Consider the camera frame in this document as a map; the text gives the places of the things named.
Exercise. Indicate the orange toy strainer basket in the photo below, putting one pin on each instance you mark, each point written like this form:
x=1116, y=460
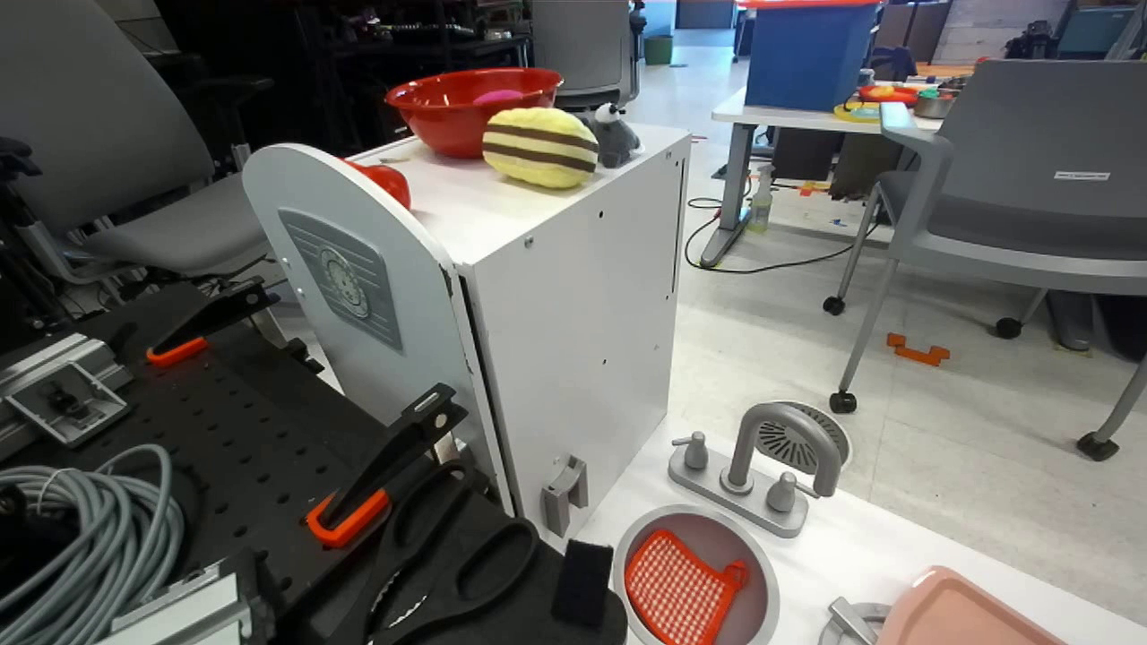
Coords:
x=681, y=591

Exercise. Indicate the grey plush mouse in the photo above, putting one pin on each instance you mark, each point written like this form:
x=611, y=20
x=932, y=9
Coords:
x=615, y=142

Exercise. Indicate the black scissors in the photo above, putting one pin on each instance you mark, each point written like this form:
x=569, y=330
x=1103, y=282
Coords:
x=515, y=575

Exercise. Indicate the blue storage bin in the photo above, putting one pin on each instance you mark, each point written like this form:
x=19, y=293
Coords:
x=812, y=59

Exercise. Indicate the pink plush radish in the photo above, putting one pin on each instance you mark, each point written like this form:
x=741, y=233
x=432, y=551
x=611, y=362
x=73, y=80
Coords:
x=504, y=95

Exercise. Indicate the black rectangular block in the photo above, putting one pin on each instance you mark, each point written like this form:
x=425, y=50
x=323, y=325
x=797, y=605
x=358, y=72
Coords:
x=581, y=587

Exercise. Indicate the red toy pepper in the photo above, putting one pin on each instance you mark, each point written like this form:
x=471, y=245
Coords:
x=389, y=185

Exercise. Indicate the white toy sink counter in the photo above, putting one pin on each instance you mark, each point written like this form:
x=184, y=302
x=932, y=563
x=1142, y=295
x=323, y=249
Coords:
x=861, y=544

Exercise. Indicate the small orange floor tape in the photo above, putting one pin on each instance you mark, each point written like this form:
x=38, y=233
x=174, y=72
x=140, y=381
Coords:
x=920, y=353

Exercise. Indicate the aluminium extrusion bar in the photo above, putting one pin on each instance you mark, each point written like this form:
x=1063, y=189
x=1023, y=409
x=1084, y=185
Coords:
x=182, y=613
x=48, y=360

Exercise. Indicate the grey toy faucet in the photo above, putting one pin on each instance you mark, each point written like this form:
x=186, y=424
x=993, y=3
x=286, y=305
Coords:
x=741, y=495

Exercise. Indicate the grey mounting plate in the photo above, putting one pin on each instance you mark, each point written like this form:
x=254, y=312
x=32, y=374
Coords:
x=82, y=413

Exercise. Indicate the grey office chair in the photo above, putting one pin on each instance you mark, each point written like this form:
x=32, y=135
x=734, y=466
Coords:
x=1025, y=167
x=93, y=108

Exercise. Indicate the red plastic bowl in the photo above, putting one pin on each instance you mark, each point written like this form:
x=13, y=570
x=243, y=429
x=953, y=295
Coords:
x=441, y=121

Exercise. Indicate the white toy kitchen cabinet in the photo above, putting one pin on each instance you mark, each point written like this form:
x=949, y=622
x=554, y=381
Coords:
x=575, y=308

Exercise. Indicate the pink toy tray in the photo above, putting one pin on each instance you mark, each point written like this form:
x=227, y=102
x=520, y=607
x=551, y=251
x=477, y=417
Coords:
x=969, y=613

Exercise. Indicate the computer monitor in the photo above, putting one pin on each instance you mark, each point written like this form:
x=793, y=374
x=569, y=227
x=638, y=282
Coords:
x=1094, y=35

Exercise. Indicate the yellow striped plush sponge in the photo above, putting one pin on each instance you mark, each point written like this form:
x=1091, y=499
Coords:
x=539, y=167

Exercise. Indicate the white desk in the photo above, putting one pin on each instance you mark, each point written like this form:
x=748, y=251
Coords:
x=763, y=115

